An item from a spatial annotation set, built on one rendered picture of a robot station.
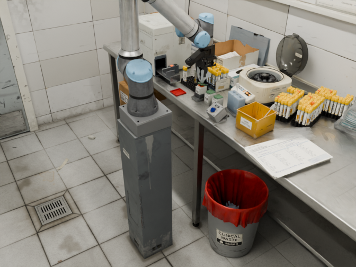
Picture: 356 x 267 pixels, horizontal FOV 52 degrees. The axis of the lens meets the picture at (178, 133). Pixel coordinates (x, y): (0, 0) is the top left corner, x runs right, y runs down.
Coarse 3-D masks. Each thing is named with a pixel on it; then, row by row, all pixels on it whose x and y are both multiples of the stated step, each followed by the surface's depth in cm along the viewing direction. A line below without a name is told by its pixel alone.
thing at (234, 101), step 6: (234, 90) 188; (228, 96) 188; (234, 96) 182; (240, 96) 182; (228, 102) 189; (234, 102) 184; (240, 102) 181; (228, 108) 190; (234, 108) 185; (234, 114) 185
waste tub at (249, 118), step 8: (248, 104) 175; (256, 104) 178; (240, 112) 170; (248, 112) 178; (256, 112) 180; (264, 112) 176; (272, 112) 171; (240, 120) 172; (248, 120) 168; (256, 120) 163; (264, 120) 166; (272, 120) 170; (240, 128) 174; (248, 128) 169; (256, 128) 165; (264, 128) 169; (272, 128) 174; (256, 136) 168
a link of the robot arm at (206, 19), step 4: (200, 16) 176; (204, 16) 175; (208, 16) 175; (212, 16) 176; (200, 20) 176; (204, 20) 176; (208, 20) 176; (212, 20) 177; (204, 24) 176; (208, 24) 177; (212, 24) 178; (204, 28) 177; (208, 28) 178; (212, 28) 179; (208, 32) 179; (212, 32) 181; (212, 36) 182
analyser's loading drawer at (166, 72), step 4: (156, 68) 226; (160, 68) 226; (164, 68) 218; (168, 68) 220; (160, 72) 221; (164, 72) 219; (168, 72) 215; (172, 72) 217; (164, 76) 217; (168, 76) 216; (172, 76) 211; (176, 76) 213; (172, 80) 212; (176, 80) 214
